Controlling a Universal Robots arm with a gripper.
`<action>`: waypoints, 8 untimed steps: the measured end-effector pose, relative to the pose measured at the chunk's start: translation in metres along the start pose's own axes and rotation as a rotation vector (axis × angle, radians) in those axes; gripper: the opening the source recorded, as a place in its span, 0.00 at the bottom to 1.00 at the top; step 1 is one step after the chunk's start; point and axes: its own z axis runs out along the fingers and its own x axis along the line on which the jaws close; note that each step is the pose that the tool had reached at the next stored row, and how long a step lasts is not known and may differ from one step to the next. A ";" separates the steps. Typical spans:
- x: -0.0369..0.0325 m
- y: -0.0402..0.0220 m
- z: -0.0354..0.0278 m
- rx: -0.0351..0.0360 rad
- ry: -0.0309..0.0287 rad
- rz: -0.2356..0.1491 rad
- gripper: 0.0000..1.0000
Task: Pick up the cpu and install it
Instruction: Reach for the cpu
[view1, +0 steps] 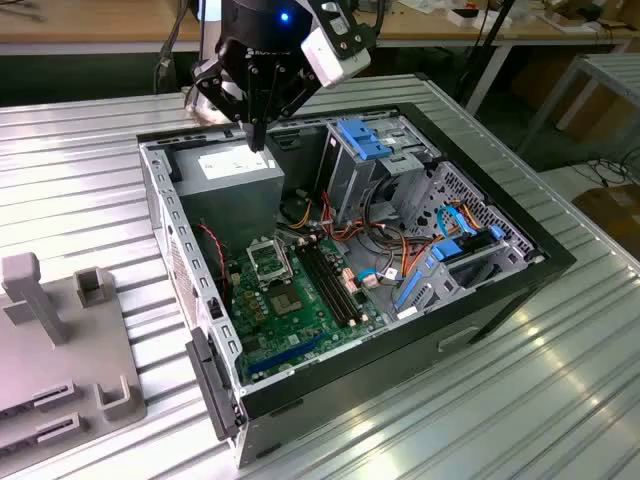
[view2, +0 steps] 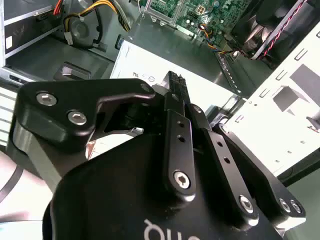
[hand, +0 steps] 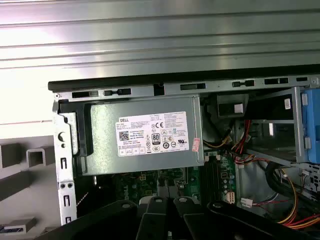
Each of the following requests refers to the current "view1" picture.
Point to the blue expansion slot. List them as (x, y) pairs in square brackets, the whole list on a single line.
[(287, 354)]

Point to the white flat box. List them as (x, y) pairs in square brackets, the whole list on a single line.
[(470, 22)]

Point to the grey parts rack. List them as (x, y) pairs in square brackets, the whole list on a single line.
[(85, 350)]

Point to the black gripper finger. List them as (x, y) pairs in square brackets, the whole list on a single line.
[(300, 90), (215, 87)]

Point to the blue drive cage latch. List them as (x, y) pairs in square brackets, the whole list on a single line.
[(357, 137)]

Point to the blue plastic rail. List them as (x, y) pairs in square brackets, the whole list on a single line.
[(407, 290)]

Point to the black case side latch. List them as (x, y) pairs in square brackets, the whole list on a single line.
[(212, 385)]

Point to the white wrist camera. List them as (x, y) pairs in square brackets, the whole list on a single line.
[(330, 60)]

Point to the green motherboard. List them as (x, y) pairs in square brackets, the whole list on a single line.
[(315, 320)]

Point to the long wooden desk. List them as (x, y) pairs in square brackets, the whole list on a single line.
[(100, 22)]

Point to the CPU socket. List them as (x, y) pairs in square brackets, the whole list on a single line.
[(287, 302)]

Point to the grey perforated disk bay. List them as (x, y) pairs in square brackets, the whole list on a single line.
[(467, 190)]

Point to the black open PC case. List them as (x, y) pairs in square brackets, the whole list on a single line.
[(400, 360)]

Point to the grey optical drive cage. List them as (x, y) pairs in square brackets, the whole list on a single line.
[(350, 185)]

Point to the brown cardboard box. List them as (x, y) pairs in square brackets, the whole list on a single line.
[(595, 115), (615, 210), (535, 80)]

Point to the blue disk carrier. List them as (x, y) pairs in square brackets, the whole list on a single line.
[(445, 250)]

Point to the black tripod stand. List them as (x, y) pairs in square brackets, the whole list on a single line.
[(495, 34)]

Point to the grey metal frame shelf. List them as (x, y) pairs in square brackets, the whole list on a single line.
[(607, 62)]

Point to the grey power supply unit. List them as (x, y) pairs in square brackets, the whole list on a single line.
[(230, 200)]

